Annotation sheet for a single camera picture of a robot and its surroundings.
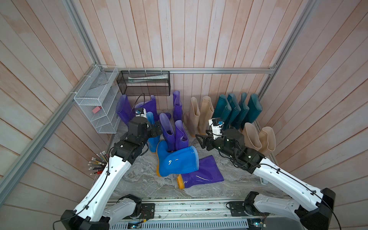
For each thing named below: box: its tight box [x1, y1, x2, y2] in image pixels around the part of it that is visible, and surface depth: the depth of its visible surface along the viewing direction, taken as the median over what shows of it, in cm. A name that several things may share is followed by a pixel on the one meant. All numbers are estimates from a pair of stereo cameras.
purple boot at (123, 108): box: [115, 93, 133, 124], surface depth 89 cm
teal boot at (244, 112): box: [232, 92, 250, 130], surface depth 92 cm
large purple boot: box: [176, 155, 224, 190], surface depth 83 cm
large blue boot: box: [156, 140, 200, 177], surface depth 79 cm
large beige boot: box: [258, 126, 276, 156], surface depth 74 cm
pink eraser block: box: [92, 105, 102, 115], surface depth 84 cm
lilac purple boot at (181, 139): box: [174, 119, 190, 151], surface depth 78 cm
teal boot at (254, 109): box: [245, 93, 263, 124], surface depth 91 cm
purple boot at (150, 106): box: [135, 94, 160, 122], surface depth 92 cm
